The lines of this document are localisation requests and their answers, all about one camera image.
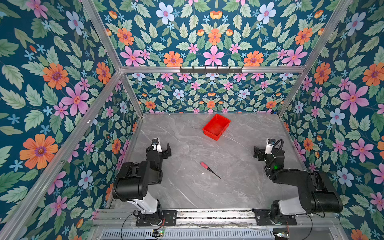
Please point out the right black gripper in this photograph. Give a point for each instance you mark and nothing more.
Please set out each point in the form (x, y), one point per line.
(261, 153)

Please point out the pink handled screwdriver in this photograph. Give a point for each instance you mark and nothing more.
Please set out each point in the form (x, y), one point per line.
(209, 169)

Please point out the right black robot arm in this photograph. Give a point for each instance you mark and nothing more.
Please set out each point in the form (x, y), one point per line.
(316, 193)

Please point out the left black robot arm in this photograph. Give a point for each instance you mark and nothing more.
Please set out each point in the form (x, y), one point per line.
(133, 180)

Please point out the red plastic bin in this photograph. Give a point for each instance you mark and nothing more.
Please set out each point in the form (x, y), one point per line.
(215, 128)

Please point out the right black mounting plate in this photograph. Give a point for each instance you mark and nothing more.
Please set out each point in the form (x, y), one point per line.
(266, 217)

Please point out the black mounting plate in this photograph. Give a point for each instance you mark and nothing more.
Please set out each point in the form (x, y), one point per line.
(266, 217)
(159, 219)

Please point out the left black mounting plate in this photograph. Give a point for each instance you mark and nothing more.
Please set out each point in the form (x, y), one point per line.
(159, 219)

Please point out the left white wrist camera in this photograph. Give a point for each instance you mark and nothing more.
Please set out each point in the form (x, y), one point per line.
(156, 146)

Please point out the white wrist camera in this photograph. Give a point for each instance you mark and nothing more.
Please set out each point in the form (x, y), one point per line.
(156, 146)
(270, 145)

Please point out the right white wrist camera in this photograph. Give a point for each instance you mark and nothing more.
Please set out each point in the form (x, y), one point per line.
(270, 145)

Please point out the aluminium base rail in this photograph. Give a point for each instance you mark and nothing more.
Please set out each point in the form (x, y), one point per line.
(309, 227)

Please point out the white perforated cable duct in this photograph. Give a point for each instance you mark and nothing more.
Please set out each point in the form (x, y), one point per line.
(187, 234)

